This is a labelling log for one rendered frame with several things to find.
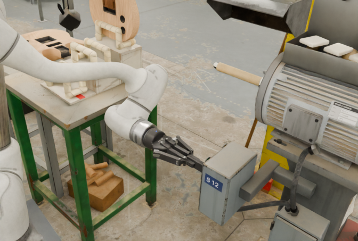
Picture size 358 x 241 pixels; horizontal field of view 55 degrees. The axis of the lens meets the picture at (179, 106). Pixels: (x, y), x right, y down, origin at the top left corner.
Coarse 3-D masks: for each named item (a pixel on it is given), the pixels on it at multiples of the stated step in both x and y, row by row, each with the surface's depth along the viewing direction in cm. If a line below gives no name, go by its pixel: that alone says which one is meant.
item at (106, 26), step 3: (96, 21) 180; (99, 21) 179; (102, 21) 179; (96, 24) 180; (99, 24) 179; (102, 24) 177; (105, 24) 176; (108, 24) 175; (102, 27) 178; (105, 27) 176; (108, 27) 174; (111, 27) 173; (114, 27) 172; (117, 27) 172; (111, 30) 174; (114, 30) 172; (117, 30) 171; (120, 30) 171
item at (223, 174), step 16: (208, 160) 102; (224, 160) 103; (240, 160) 103; (208, 176) 101; (224, 176) 97; (240, 176) 102; (208, 192) 104; (224, 192) 99; (208, 208) 107; (224, 208) 102; (240, 208) 117; (256, 208) 114; (288, 208) 110
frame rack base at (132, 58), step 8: (96, 40) 185; (104, 40) 186; (112, 40) 186; (112, 48) 177; (136, 48) 179; (112, 56) 177; (120, 56) 173; (128, 56) 177; (136, 56) 182; (128, 64) 179; (136, 64) 184
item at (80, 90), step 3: (78, 87) 166; (81, 87) 166; (84, 87) 167; (72, 90) 163; (75, 90) 164; (78, 90) 165; (81, 90) 166; (84, 90) 167; (69, 93) 162; (72, 93) 163; (75, 93) 164; (78, 93) 165; (81, 93) 167; (69, 96) 162; (72, 96) 164
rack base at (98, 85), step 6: (66, 60) 181; (78, 60) 182; (84, 60) 182; (90, 60) 183; (102, 60) 183; (108, 78) 172; (114, 78) 176; (90, 84) 171; (96, 84) 168; (102, 84) 171; (108, 84) 174; (114, 84) 177; (96, 90) 170; (102, 90) 173
